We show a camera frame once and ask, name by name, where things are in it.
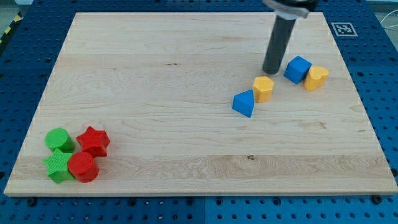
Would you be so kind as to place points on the blue cube block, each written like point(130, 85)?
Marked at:
point(297, 69)

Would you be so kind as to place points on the yellow heart block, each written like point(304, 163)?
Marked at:
point(316, 77)

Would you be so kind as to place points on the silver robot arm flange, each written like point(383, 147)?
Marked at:
point(292, 9)

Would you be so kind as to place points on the blue triangle block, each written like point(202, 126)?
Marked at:
point(244, 103)

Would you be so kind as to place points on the light wooden board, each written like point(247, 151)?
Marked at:
point(162, 84)

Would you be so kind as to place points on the yellow hexagon block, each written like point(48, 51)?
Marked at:
point(262, 87)

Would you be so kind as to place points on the red star block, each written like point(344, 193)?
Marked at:
point(94, 142)

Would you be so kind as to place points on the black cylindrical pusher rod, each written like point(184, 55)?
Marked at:
point(277, 45)

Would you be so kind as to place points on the red cylinder block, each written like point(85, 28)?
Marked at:
point(83, 167)

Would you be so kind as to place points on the green cylinder block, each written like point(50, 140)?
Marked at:
point(59, 138)

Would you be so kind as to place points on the green star block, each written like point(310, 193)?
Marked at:
point(57, 166)

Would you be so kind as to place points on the white fiducial marker tag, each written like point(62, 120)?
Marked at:
point(344, 29)

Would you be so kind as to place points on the yellow black hazard tape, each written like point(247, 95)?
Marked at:
point(11, 28)

